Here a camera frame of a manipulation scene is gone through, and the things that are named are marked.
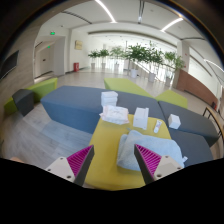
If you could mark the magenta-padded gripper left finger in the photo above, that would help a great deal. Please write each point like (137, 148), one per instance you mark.
(75, 163)

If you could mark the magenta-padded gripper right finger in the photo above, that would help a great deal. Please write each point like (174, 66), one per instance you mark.
(153, 161)

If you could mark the light blue towel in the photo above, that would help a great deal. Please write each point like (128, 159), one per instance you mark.
(160, 143)

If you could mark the white tube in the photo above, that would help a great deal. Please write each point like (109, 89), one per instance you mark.
(157, 126)

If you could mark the grey upholstered bench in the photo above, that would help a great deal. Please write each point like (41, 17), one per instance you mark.
(193, 118)
(193, 146)

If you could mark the small white cube box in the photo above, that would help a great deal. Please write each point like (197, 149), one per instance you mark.
(174, 121)

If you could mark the tall white box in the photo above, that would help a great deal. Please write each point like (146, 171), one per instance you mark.
(141, 117)

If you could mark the blue upholstered bench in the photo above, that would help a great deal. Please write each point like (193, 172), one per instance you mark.
(73, 103)

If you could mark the white wet wipes pack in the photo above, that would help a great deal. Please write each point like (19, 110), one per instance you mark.
(115, 114)

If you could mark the black metal framed table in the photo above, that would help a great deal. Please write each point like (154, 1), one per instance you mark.
(215, 121)

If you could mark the dark grey ottoman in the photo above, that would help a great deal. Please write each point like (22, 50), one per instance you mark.
(24, 101)

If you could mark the long green upholstered bench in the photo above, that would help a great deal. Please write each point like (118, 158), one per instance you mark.
(43, 87)

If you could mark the red bin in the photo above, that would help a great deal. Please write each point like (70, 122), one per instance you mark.
(76, 66)

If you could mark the row of potted plants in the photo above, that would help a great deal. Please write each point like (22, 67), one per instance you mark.
(140, 53)

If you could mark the green exit sign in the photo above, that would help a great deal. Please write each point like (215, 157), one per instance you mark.
(52, 33)

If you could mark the ceiling strip lights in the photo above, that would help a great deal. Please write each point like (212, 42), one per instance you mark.
(106, 11)

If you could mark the yellow wall picture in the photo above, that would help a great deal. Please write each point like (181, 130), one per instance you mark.
(78, 45)

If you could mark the dark wall screen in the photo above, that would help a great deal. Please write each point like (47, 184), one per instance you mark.
(9, 64)

